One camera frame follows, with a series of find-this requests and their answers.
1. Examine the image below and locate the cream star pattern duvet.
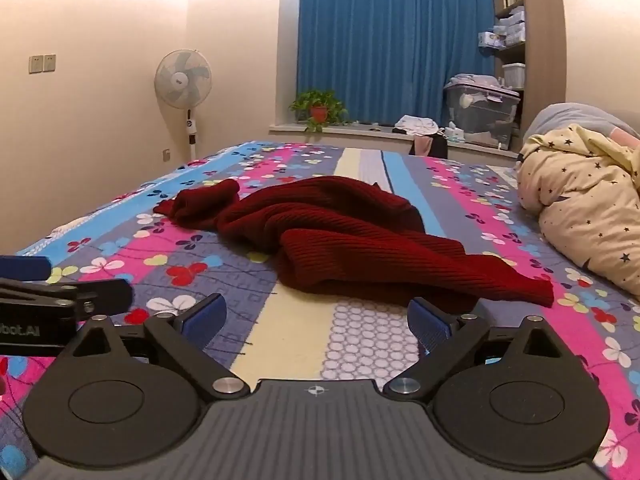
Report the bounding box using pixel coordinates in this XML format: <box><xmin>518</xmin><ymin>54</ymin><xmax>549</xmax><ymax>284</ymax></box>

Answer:
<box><xmin>516</xmin><ymin>124</ymin><xmax>639</xmax><ymax>297</ymax></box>

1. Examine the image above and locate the white standing fan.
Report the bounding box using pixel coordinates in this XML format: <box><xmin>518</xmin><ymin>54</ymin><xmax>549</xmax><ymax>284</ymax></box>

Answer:
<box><xmin>154</xmin><ymin>49</ymin><xmax>213</xmax><ymax>160</ymax></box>

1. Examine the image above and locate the white wall switch plate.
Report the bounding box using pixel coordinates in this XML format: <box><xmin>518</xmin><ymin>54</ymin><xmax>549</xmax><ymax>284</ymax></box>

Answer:
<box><xmin>28</xmin><ymin>54</ymin><xmax>56</xmax><ymax>75</ymax></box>

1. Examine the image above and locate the grey blue pillow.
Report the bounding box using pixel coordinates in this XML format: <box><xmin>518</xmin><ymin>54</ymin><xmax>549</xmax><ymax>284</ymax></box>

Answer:
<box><xmin>523</xmin><ymin>102</ymin><xmax>639</xmax><ymax>148</ymax></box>

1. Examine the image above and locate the green potted plant red pot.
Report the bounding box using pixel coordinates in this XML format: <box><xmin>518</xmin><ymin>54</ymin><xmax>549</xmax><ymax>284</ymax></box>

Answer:
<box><xmin>288</xmin><ymin>89</ymin><xmax>348</xmax><ymax>133</ymax></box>

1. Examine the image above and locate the blue window curtain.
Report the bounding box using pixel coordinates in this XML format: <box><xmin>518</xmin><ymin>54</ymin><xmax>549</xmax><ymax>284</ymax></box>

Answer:
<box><xmin>297</xmin><ymin>0</ymin><xmax>495</xmax><ymax>125</ymax></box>

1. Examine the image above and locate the dark bag by windowsill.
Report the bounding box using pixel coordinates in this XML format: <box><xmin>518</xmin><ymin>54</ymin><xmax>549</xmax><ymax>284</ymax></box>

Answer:
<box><xmin>409</xmin><ymin>133</ymin><xmax>448</xmax><ymax>159</ymax></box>

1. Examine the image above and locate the small white storage box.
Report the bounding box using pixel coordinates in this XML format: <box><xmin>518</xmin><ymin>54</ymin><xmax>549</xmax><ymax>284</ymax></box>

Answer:
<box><xmin>502</xmin><ymin>63</ymin><xmax>526</xmax><ymax>91</ymax></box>

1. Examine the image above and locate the white clothes pile on sill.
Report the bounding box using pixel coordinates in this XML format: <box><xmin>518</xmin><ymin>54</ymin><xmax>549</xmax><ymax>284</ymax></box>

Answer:
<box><xmin>394</xmin><ymin>115</ymin><xmax>439</xmax><ymax>136</ymax></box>

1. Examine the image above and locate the wooden shelving unit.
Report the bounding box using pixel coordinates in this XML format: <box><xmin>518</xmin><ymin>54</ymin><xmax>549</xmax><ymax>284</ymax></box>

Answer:
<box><xmin>494</xmin><ymin>0</ymin><xmax>567</xmax><ymax>152</ymax></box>

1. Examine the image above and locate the dark red knit sweater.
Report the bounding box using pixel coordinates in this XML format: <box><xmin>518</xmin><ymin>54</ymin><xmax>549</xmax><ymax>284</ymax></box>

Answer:
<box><xmin>154</xmin><ymin>176</ymin><xmax>554</xmax><ymax>315</ymax></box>

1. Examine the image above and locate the large clear storage bin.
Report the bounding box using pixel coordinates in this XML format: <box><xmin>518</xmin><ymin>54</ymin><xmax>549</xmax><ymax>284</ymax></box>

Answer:
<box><xmin>444</xmin><ymin>74</ymin><xmax>521</xmax><ymax>151</ymax></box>

